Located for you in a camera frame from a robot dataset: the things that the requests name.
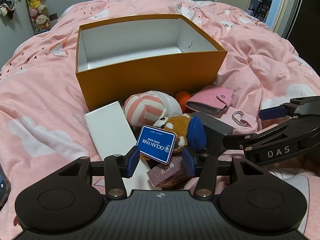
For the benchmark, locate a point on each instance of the dark wardrobe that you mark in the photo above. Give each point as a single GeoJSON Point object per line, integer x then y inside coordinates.
{"type": "Point", "coordinates": [307, 17]}

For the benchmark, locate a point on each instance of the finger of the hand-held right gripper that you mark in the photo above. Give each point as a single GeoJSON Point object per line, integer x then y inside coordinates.
{"type": "Point", "coordinates": [250, 141]}
{"type": "Point", "coordinates": [272, 112]}

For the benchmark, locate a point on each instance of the dark grey box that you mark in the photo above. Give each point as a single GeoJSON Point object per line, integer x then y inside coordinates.
{"type": "Point", "coordinates": [215, 127]}

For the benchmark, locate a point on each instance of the pink printed blanket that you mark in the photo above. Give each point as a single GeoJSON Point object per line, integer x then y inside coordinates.
{"type": "Point", "coordinates": [37, 100]}

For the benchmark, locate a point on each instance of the orange crochet toy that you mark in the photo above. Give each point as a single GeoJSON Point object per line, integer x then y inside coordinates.
{"type": "Point", "coordinates": [182, 98]}

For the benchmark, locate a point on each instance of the long white box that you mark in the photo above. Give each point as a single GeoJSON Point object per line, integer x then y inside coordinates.
{"type": "Point", "coordinates": [107, 130]}

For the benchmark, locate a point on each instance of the pale pink pouch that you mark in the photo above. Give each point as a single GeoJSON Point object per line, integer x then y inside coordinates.
{"type": "Point", "coordinates": [226, 116]}

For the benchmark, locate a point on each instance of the dark wall outlet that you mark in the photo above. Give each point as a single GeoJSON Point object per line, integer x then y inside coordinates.
{"type": "Point", "coordinates": [53, 16]}

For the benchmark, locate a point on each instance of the blue rectangular tag card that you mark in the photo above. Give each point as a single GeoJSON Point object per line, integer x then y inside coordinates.
{"type": "Point", "coordinates": [156, 143]}

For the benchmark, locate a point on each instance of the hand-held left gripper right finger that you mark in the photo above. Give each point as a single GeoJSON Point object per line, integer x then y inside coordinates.
{"type": "Point", "coordinates": [188, 162]}

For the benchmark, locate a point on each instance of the silver carabiner clip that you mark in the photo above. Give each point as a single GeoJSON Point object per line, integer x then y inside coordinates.
{"type": "Point", "coordinates": [235, 120]}

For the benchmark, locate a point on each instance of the pink snap card wallet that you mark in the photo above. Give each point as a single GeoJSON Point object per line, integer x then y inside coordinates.
{"type": "Point", "coordinates": [210, 97]}

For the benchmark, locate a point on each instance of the orange animal plush toy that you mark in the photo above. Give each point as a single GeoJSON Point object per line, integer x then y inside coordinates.
{"type": "Point", "coordinates": [178, 127]}

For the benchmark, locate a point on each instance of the maroon patterned small box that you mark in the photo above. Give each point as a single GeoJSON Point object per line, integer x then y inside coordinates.
{"type": "Point", "coordinates": [167, 175]}

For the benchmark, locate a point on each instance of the orange cardboard box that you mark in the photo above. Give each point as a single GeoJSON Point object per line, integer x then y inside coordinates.
{"type": "Point", "coordinates": [140, 80]}

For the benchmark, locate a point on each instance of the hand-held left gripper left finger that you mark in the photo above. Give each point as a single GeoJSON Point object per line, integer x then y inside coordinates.
{"type": "Point", "coordinates": [132, 161]}

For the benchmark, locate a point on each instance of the dark chair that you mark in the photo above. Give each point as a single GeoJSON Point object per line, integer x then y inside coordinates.
{"type": "Point", "coordinates": [263, 7]}

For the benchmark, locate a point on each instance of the smartphone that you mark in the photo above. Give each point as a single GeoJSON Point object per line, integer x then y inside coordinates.
{"type": "Point", "coordinates": [3, 185]}

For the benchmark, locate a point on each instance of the grey striped cloth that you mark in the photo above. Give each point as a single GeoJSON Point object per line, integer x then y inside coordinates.
{"type": "Point", "coordinates": [8, 3]}

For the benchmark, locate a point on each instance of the pink white striped plush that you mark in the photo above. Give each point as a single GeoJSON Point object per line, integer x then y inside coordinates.
{"type": "Point", "coordinates": [140, 107]}

